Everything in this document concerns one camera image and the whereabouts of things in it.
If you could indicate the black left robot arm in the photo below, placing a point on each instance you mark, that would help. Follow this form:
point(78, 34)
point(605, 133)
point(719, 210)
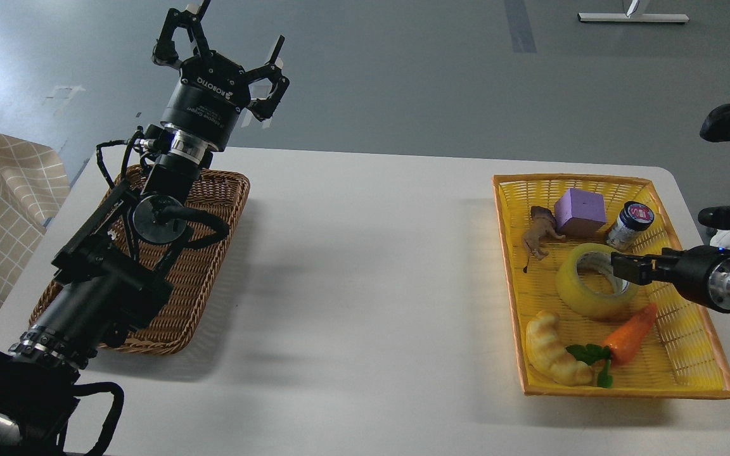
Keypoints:
point(39, 393)

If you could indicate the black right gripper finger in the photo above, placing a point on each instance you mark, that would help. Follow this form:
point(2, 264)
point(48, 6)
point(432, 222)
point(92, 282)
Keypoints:
point(640, 273)
point(621, 259)

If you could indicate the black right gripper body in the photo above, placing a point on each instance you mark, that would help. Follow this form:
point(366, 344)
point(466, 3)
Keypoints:
point(700, 275)

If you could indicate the purple foam cube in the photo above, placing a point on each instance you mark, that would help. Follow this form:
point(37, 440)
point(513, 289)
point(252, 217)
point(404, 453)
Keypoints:
point(580, 213)

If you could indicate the toy croissant bread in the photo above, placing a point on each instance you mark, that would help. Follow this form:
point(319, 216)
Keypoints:
point(548, 354)

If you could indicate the white stand base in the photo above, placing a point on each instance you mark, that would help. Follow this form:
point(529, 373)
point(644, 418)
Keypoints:
point(635, 12)

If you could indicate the yellow plastic basket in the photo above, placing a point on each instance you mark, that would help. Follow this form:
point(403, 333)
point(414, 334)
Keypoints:
point(681, 357)

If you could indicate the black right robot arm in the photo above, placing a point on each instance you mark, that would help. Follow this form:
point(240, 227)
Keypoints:
point(717, 217)

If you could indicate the brown toy animal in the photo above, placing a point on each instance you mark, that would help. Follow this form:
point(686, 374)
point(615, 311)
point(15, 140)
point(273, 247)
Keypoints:
point(543, 225)

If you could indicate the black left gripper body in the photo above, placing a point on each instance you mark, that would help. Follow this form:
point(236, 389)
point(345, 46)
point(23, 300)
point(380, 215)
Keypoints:
point(207, 102)

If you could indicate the yellow tape roll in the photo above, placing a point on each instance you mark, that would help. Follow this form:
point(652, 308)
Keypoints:
point(580, 297)

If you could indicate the brown wicker basket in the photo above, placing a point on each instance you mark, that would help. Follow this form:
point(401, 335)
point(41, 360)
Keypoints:
point(194, 266)

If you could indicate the small jar with dark lid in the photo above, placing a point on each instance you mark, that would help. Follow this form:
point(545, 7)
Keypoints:
point(633, 219)

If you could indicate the orange toy carrot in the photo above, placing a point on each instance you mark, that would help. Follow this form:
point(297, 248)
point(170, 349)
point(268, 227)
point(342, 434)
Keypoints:
point(620, 347)

